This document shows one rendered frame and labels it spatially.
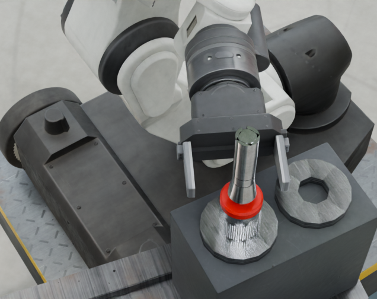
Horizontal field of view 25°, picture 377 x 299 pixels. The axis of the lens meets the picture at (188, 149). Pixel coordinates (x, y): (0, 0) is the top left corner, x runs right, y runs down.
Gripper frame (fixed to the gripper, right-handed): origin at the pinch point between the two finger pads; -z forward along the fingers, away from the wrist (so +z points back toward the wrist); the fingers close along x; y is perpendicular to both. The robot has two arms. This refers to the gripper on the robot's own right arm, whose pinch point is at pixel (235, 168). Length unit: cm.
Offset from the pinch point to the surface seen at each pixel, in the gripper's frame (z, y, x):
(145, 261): 1.2, 23.6, -11.2
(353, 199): -2.4, 4.9, 14.0
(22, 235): 36, 76, -37
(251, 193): -6.4, -4.8, 0.7
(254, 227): -7.2, 1.3, 1.3
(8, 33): 131, 117, -50
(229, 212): -7.1, -2.3, -1.6
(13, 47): 125, 117, -48
